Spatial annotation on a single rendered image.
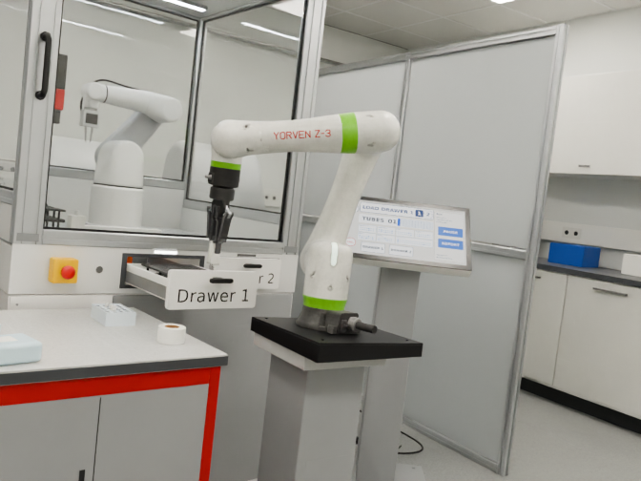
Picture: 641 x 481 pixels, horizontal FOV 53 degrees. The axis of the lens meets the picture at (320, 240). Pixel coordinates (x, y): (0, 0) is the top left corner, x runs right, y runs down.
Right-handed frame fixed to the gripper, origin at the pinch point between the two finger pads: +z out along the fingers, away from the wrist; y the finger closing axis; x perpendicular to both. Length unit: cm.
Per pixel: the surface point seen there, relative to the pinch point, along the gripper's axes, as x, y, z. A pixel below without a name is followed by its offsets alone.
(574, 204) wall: 364, -104, -31
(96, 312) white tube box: -33.3, -1.6, 18.6
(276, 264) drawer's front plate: 38.2, -21.7, 7.4
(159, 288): -17.7, 3.1, 10.5
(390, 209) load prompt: 87, -17, -18
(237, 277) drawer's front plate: 2.7, 11.2, 5.0
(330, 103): 169, -176, -73
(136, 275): -18.2, -13.4, 10.4
